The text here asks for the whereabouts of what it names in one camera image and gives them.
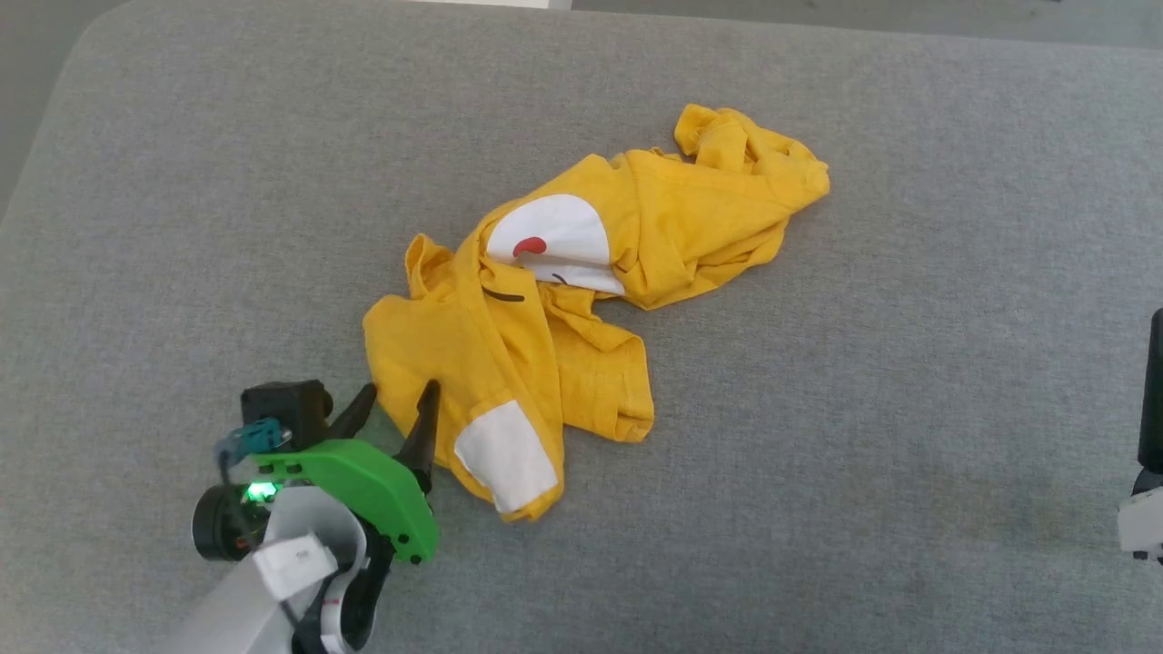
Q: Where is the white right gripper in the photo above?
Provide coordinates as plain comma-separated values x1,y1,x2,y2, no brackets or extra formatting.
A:
1118,308,1163,562

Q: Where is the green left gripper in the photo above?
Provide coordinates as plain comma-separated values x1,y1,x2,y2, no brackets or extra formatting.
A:
255,380,443,564

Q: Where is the yellow T-shirt with white patches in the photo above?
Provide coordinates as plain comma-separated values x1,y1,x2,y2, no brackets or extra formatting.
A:
363,103,830,524

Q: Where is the grey fabric sofa cushion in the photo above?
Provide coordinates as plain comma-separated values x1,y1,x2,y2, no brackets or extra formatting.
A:
0,0,1163,654

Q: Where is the black cable with teal plug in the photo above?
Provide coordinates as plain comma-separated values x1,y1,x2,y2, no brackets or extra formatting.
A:
214,418,293,487

